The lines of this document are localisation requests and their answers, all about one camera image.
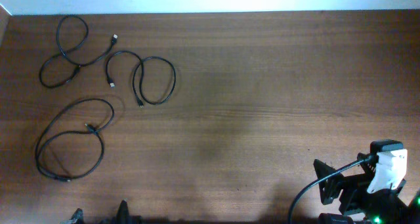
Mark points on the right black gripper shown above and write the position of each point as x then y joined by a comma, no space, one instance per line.
355,185

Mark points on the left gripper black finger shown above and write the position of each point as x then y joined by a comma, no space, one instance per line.
122,215
76,218

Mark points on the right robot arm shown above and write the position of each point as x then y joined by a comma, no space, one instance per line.
411,216

